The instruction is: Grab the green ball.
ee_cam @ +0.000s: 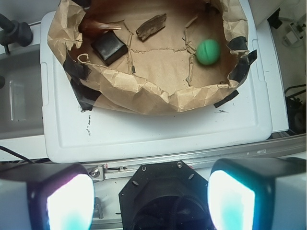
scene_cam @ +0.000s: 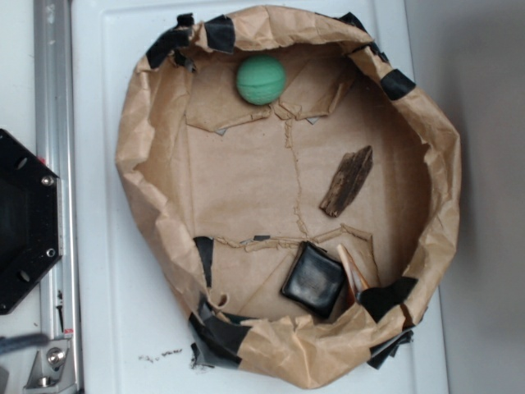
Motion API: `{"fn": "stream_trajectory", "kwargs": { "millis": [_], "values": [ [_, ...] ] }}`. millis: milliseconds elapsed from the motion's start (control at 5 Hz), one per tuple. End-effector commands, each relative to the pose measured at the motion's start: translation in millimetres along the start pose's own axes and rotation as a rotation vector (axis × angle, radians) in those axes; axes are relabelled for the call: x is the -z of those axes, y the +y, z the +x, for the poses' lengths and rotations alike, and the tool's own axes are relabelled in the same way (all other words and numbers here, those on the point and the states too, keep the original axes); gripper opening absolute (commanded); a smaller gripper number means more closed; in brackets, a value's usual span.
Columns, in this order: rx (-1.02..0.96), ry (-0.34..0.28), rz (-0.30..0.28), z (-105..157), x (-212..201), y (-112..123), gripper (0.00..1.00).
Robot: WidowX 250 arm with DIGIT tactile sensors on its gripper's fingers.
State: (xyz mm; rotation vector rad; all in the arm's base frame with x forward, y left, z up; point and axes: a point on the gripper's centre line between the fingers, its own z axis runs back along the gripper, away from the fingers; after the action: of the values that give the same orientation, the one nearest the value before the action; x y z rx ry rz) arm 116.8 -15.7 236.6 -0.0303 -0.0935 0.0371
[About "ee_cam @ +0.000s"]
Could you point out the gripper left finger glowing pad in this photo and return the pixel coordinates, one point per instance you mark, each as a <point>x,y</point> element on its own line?
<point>47,196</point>

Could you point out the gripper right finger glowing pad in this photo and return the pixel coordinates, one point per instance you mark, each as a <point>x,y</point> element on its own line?
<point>258,194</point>

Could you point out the green ball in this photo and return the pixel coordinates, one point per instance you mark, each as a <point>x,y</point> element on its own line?
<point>208,52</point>

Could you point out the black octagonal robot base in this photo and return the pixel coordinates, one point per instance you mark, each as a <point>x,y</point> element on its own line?
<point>165,196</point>

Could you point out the white plastic bin lid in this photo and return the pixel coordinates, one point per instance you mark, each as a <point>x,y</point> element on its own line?
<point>75,135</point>

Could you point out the white power adapter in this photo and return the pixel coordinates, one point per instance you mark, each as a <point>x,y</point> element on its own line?
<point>294,33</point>

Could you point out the black clamp knob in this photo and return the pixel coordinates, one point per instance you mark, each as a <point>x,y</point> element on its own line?
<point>14,32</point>

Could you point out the brown paper bag nest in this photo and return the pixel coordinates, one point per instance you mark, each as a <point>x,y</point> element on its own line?
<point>161,75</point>

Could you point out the amber brown glossy object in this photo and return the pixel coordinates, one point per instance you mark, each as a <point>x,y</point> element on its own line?
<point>93,26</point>

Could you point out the weathered wood piece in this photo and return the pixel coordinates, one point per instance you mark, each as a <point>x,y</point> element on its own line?
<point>151,26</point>

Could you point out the silver corner bracket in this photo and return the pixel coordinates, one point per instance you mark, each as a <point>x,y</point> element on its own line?
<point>98,211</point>

